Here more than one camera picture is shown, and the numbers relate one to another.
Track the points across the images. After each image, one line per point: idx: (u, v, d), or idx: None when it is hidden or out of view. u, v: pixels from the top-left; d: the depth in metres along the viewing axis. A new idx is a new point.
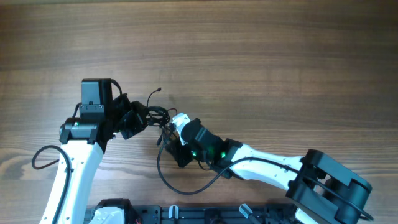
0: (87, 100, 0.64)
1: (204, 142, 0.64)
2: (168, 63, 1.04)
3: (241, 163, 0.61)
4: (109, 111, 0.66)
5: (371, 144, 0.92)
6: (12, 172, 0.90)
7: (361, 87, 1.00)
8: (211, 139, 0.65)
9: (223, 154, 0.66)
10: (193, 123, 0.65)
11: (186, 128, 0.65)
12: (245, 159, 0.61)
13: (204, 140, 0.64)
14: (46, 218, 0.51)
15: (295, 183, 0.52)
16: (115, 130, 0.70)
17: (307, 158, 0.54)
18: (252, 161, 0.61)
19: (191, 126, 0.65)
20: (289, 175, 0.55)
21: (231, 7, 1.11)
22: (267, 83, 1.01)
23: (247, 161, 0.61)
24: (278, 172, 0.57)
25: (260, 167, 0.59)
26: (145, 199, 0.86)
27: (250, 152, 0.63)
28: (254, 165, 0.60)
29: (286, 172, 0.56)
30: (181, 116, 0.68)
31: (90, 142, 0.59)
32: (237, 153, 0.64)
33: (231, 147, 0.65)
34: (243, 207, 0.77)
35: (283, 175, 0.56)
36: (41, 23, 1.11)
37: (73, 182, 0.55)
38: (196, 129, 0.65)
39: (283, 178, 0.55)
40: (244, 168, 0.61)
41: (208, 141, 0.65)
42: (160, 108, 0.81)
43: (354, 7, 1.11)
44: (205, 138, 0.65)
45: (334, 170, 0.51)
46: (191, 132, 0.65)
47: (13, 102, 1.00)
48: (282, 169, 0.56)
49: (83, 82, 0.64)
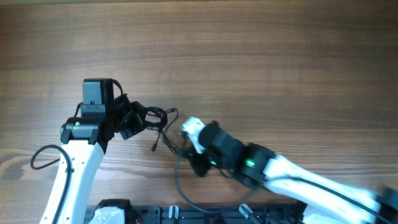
0: (89, 100, 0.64)
1: (223, 148, 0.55)
2: (169, 63, 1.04)
3: (283, 182, 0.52)
4: (109, 112, 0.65)
5: (371, 144, 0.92)
6: (12, 172, 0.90)
7: (361, 86, 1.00)
8: (232, 143, 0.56)
9: (250, 162, 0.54)
10: (210, 127, 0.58)
11: (202, 134, 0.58)
12: (290, 179, 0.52)
13: (225, 144, 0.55)
14: (46, 218, 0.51)
15: None
16: (116, 130, 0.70)
17: (382, 196, 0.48)
18: (299, 182, 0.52)
19: (209, 131, 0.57)
20: (359, 211, 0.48)
21: (231, 7, 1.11)
22: (267, 83, 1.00)
23: (291, 180, 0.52)
24: (339, 203, 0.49)
25: (314, 192, 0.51)
26: (145, 200, 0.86)
27: (292, 168, 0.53)
28: (303, 188, 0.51)
29: (357, 208, 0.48)
30: (193, 122, 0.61)
31: (91, 142, 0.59)
32: (272, 165, 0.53)
33: (262, 155, 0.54)
34: (243, 207, 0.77)
35: (351, 210, 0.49)
36: (40, 23, 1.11)
37: (73, 182, 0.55)
38: (214, 133, 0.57)
39: (352, 214, 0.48)
40: (291, 190, 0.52)
41: (227, 145, 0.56)
42: (158, 108, 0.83)
43: (354, 7, 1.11)
44: (226, 142, 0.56)
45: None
46: (209, 137, 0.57)
47: (13, 102, 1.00)
48: (347, 202, 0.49)
49: (85, 82, 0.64)
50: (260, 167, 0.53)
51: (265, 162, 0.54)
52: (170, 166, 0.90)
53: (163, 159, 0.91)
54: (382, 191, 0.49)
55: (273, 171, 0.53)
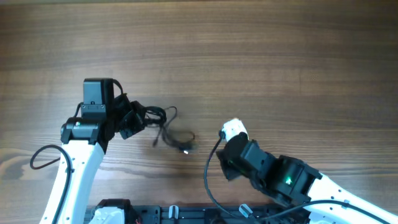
0: (89, 100, 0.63)
1: (252, 162, 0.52)
2: (169, 63, 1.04)
3: (329, 206, 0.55)
4: (109, 112, 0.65)
5: (371, 144, 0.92)
6: (12, 172, 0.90)
7: (362, 87, 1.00)
8: (261, 156, 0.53)
9: (288, 178, 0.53)
10: (240, 139, 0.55)
11: (230, 145, 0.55)
12: (337, 203, 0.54)
13: (252, 158, 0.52)
14: (46, 218, 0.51)
15: None
16: (116, 130, 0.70)
17: None
18: (347, 208, 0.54)
19: (238, 142, 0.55)
20: None
21: (231, 7, 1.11)
22: (267, 83, 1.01)
23: (338, 204, 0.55)
24: None
25: (356, 215, 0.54)
26: (145, 200, 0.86)
27: (339, 191, 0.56)
28: (347, 211, 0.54)
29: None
30: (230, 124, 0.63)
31: (92, 142, 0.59)
32: (315, 185, 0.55)
33: (300, 171, 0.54)
34: (243, 207, 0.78)
35: None
36: (40, 23, 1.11)
37: (73, 183, 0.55)
38: (241, 145, 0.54)
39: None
40: (333, 213, 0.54)
41: (256, 158, 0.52)
42: (158, 108, 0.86)
43: (354, 7, 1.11)
44: (255, 155, 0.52)
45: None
46: (237, 150, 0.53)
47: (13, 102, 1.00)
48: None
49: (85, 82, 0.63)
50: (296, 184, 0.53)
51: (302, 179, 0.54)
52: (170, 166, 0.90)
53: (163, 159, 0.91)
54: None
55: (316, 191, 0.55)
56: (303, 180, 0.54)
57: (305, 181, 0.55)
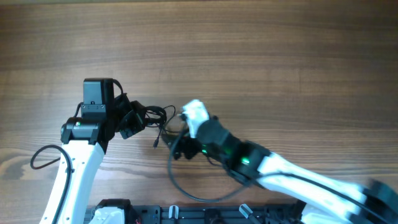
0: (89, 100, 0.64)
1: (224, 146, 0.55)
2: (169, 63, 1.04)
3: (276, 178, 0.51)
4: (110, 112, 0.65)
5: (371, 144, 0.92)
6: (13, 172, 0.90)
7: (361, 86, 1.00)
8: (232, 141, 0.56)
9: (245, 158, 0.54)
10: (210, 122, 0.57)
11: (202, 129, 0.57)
12: (284, 175, 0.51)
13: (223, 141, 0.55)
14: (46, 218, 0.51)
15: (356, 220, 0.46)
16: (116, 130, 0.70)
17: (371, 190, 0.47)
18: (294, 180, 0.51)
19: (210, 126, 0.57)
20: (346, 205, 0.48)
21: (231, 7, 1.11)
22: (267, 83, 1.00)
23: (282, 176, 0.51)
24: (329, 198, 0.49)
25: (303, 187, 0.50)
26: (145, 200, 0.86)
27: (285, 164, 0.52)
28: (293, 183, 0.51)
29: (343, 200, 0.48)
30: (193, 106, 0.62)
31: (92, 142, 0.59)
32: (266, 162, 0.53)
33: (257, 152, 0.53)
34: (243, 207, 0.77)
35: (339, 203, 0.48)
36: (40, 23, 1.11)
37: (73, 183, 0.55)
38: (214, 129, 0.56)
39: (338, 207, 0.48)
40: (281, 185, 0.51)
41: (228, 144, 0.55)
42: (158, 108, 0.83)
43: (354, 7, 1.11)
44: (227, 140, 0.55)
45: (392, 203, 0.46)
46: (212, 135, 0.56)
47: (13, 102, 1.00)
48: (338, 196, 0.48)
49: (85, 82, 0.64)
50: (254, 164, 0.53)
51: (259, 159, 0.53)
52: (170, 166, 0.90)
53: (163, 159, 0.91)
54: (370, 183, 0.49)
55: (267, 168, 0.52)
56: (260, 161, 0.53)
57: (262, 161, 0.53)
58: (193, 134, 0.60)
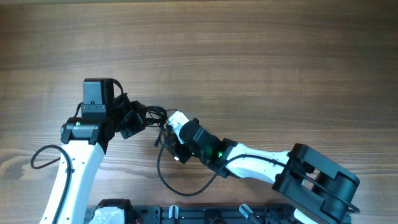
0: (89, 100, 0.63)
1: (202, 143, 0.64)
2: (169, 63, 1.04)
3: (235, 161, 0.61)
4: (110, 112, 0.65)
5: (370, 144, 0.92)
6: (13, 172, 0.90)
7: (361, 86, 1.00)
8: (209, 139, 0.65)
9: (221, 153, 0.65)
10: (191, 123, 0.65)
11: (184, 129, 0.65)
12: (239, 157, 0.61)
13: (202, 139, 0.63)
14: (46, 219, 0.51)
15: (282, 175, 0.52)
16: (116, 130, 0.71)
17: (294, 151, 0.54)
18: (246, 158, 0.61)
19: (189, 126, 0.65)
20: (277, 169, 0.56)
21: (231, 7, 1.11)
22: (267, 83, 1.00)
23: (240, 158, 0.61)
24: (267, 167, 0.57)
25: (251, 163, 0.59)
26: (145, 200, 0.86)
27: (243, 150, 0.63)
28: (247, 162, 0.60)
29: (275, 166, 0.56)
30: (176, 116, 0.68)
31: (92, 142, 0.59)
32: (233, 151, 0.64)
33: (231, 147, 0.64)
34: (243, 207, 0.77)
35: (272, 169, 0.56)
36: (40, 23, 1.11)
37: (73, 183, 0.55)
38: (194, 129, 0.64)
39: (272, 172, 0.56)
40: (238, 166, 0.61)
41: (205, 141, 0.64)
42: (160, 108, 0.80)
43: (354, 7, 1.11)
44: (204, 139, 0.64)
45: (318, 163, 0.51)
46: (190, 133, 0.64)
47: (13, 102, 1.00)
48: (271, 163, 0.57)
49: (85, 82, 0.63)
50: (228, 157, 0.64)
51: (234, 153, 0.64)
52: (170, 166, 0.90)
53: (163, 159, 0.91)
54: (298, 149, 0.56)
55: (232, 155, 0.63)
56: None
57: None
58: (180, 139, 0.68)
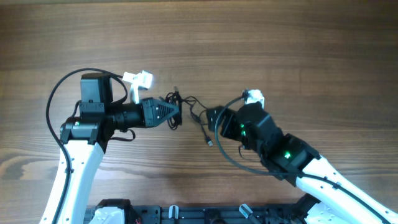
0: (86, 99, 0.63)
1: (263, 132, 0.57)
2: (169, 63, 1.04)
3: (320, 184, 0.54)
4: (107, 109, 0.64)
5: (371, 144, 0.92)
6: (13, 172, 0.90)
7: (362, 87, 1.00)
8: (273, 129, 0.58)
9: (288, 154, 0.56)
10: (258, 109, 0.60)
11: (247, 112, 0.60)
12: (330, 183, 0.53)
13: (265, 127, 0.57)
14: (45, 219, 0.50)
15: None
16: (121, 129, 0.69)
17: None
18: (337, 190, 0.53)
19: (254, 109, 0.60)
20: None
21: (231, 7, 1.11)
22: (267, 83, 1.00)
23: (331, 185, 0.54)
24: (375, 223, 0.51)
25: (349, 203, 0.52)
26: (145, 200, 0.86)
27: (334, 173, 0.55)
28: (337, 195, 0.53)
29: None
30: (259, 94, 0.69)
31: (91, 142, 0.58)
32: (311, 163, 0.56)
33: (301, 149, 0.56)
34: (243, 207, 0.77)
35: None
36: (40, 23, 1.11)
37: (73, 183, 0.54)
38: (260, 114, 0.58)
39: None
40: (322, 191, 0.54)
41: (268, 130, 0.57)
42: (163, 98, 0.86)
43: (354, 7, 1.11)
44: (267, 127, 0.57)
45: None
46: (252, 116, 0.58)
47: (13, 102, 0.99)
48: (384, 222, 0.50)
49: (82, 79, 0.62)
50: (295, 160, 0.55)
51: (303, 157, 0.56)
52: (170, 166, 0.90)
53: (163, 159, 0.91)
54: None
55: (310, 168, 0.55)
56: (305, 160, 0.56)
57: (307, 160, 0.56)
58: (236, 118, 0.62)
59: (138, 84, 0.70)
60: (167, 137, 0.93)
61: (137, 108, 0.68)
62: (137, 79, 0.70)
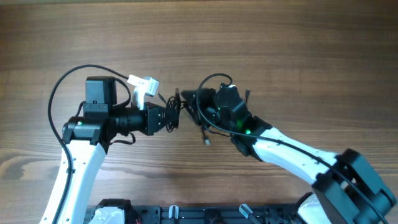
0: (91, 100, 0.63)
1: (236, 116, 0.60)
2: (169, 63, 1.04)
3: (266, 144, 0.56)
4: (111, 111, 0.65)
5: (371, 144, 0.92)
6: (13, 172, 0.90)
7: (362, 86, 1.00)
8: (245, 112, 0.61)
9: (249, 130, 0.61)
10: (234, 95, 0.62)
11: (224, 96, 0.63)
12: (273, 140, 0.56)
13: (238, 112, 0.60)
14: (46, 219, 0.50)
15: (325, 177, 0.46)
16: (122, 132, 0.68)
17: (345, 158, 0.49)
18: (280, 145, 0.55)
19: (231, 94, 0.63)
20: (320, 168, 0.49)
21: (231, 7, 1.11)
22: (267, 83, 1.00)
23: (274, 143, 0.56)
24: (306, 162, 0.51)
25: (287, 152, 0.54)
26: (145, 200, 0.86)
27: (279, 136, 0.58)
28: (280, 149, 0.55)
29: (317, 165, 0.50)
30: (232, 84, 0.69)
31: (93, 142, 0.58)
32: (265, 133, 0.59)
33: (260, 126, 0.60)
34: (243, 207, 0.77)
35: (313, 166, 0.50)
36: (40, 23, 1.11)
37: (73, 183, 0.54)
38: (235, 99, 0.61)
39: (311, 170, 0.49)
40: (268, 150, 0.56)
41: (240, 114, 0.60)
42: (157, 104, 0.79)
43: (354, 7, 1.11)
44: (240, 111, 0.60)
45: (364, 173, 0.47)
46: (229, 102, 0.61)
47: (13, 102, 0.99)
48: (313, 160, 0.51)
49: (87, 81, 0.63)
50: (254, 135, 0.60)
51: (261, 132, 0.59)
52: (170, 166, 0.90)
53: (163, 159, 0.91)
54: (344, 152, 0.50)
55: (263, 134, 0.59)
56: None
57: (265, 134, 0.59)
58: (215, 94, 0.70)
59: (143, 91, 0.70)
60: (168, 138, 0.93)
61: (140, 112, 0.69)
62: (143, 84, 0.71)
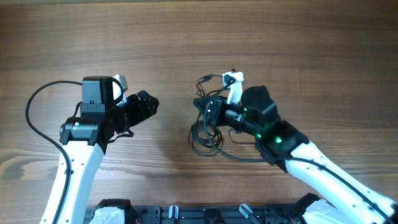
0: (87, 101, 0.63)
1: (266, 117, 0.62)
2: (168, 63, 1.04)
3: (305, 165, 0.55)
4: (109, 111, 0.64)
5: (371, 144, 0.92)
6: (13, 172, 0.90)
7: (362, 86, 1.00)
8: (274, 116, 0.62)
9: (278, 139, 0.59)
10: (263, 96, 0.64)
11: (253, 98, 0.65)
12: (315, 165, 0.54)
13: (268, 113, 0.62)
14: (45, 221, 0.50)
15: None
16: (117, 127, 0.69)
17: None
18: (323, 171, 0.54)
19: (261, 96, 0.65)
20: (373, 214, 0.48)
21: (231, 7, 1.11)
22: (267, 83, 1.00)
23: (316, 167, 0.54)
24: (357, 202, 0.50)
25: (333, 183, 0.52)
26: (145, 200, 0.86)
27: (321, 157, 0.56)
28: (324, 177, 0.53)
29: (370, 210, 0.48)
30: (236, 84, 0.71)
31: (91, 143, 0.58)
32: (300, 147, 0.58)
33: (291, 135, 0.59)
34: (243, 207, 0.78)
35: (365, 210, 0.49)
36: (40, 23, 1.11)
37: (73, 184, 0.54)
38: (264, 102, 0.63)
39: (364, 215, 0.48)
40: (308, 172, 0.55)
41: (269, 116, 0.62)
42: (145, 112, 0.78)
43: (354, 7, 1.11)
44: (270, 114, 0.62)
45: None
46: (258, 103, 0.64)
47: (13, 102, 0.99)
48: (366, 203, 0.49)
49: (84, 81, 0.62)
50: (284, 144, 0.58)
51: (293, 143, 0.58)
52: (170, 166, 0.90)
53: (163, 159, 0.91)
54: None
55: (298, 151, 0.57)
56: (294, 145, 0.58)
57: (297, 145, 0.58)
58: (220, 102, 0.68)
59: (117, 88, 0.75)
60: (167, 138, 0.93)
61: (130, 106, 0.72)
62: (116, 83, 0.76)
